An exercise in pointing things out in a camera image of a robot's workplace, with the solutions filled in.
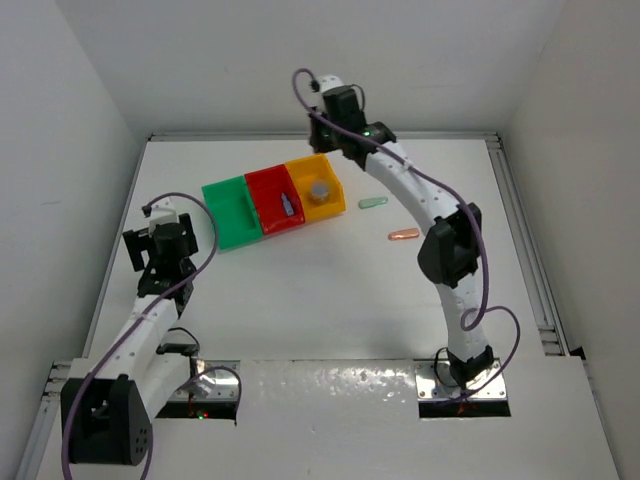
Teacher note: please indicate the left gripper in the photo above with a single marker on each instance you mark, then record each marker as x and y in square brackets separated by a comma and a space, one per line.
[138, 241]

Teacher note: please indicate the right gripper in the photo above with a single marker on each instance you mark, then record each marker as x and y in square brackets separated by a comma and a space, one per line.
[323, 145]

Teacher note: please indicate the round tape roll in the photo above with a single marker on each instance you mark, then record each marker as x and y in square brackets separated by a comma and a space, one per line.
[319, 191]

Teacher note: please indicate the blue correction tape case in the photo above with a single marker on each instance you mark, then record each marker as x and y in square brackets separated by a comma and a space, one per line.
[287, 205]

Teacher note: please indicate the green correction tape case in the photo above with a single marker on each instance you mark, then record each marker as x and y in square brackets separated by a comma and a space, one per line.
[372, 202]

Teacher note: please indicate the orange correction tape case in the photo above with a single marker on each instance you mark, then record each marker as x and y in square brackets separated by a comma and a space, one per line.
[404, 234]

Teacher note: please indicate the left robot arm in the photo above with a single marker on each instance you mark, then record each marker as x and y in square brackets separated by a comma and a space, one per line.
[107, 412]

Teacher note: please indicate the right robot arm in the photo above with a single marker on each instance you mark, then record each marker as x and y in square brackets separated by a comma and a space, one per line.
[452, 255]

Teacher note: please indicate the yellow plastic bin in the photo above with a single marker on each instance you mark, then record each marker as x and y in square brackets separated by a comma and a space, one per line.
[303, 172]

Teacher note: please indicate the green plastic bin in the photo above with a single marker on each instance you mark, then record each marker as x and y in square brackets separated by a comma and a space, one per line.
[231, 204]

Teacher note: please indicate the red plastic bin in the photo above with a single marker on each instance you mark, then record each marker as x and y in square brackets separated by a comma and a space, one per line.
[265, 187]

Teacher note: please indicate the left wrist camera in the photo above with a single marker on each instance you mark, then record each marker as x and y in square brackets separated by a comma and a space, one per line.
[160, 212]

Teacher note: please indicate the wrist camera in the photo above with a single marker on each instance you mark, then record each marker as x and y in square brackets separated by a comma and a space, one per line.
[160, 212]
[323, 84]

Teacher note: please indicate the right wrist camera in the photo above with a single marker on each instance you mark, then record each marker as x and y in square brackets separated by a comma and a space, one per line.
[323, 84]

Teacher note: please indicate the aluminium frame rail back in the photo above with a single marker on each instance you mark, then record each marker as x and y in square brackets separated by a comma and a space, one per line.
[264, 136]

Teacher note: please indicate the aluminium frame rail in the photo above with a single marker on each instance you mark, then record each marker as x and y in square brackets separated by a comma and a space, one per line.
[264, 136]
[551, 331]

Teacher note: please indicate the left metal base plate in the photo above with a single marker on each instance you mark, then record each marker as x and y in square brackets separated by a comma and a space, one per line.
[215, 382]

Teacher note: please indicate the aluminium frame rail right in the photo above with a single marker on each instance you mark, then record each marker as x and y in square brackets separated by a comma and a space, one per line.
[551, 331]

